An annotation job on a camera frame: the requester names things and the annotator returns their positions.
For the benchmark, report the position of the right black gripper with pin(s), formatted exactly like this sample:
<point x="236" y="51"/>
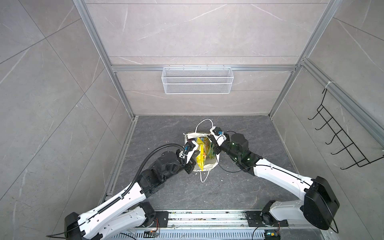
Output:
<point x="217" y="147"/>

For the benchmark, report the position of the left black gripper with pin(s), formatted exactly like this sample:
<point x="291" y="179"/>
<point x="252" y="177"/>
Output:
<point x="190" y="164"/>

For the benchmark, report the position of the floral paper bag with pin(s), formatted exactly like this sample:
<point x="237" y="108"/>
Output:
<point x="210" y="164"/>

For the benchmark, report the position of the yellow snack packet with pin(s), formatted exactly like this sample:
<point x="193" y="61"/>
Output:
<point x="202" y="156"/>

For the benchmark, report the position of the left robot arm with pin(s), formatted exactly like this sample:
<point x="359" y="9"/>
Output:
<point x="128" y="208"/>

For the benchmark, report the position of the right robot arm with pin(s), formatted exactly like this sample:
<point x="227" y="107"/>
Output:
<point x="317" y="203"/>

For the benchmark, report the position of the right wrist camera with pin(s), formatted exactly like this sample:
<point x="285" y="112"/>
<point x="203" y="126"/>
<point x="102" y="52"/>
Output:
<point x="217" y="136"/>

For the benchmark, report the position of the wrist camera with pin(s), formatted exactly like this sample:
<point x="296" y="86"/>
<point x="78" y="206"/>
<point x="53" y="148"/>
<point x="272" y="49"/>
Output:
<point x="187" y="152"/>
<point x="217" y="136"/>

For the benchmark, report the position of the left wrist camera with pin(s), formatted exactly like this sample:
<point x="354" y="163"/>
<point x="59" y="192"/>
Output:
<point x="187" y="152"/>

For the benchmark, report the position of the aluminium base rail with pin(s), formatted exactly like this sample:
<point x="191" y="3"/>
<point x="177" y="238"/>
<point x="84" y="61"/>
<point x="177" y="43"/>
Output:
<point x="221" y="225"/>

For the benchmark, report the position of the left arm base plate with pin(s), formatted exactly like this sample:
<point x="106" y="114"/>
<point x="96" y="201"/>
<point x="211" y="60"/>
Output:
<point x="159" y="219"/>

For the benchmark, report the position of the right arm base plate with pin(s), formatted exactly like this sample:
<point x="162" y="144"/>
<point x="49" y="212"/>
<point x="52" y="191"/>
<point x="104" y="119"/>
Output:
<point x="261" y="219"/>

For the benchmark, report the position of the white wire mesh basket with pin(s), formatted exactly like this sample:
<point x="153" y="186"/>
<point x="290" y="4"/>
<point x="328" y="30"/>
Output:
<point x="202" y="80"/>

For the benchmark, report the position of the aluminium frame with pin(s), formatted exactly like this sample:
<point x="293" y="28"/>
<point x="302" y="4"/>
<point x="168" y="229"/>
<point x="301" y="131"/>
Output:
<point x="368" y="122"/>

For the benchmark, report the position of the black wire hook rack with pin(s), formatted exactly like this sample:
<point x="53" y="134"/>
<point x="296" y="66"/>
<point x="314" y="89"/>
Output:
<point x="340" y="134"/>

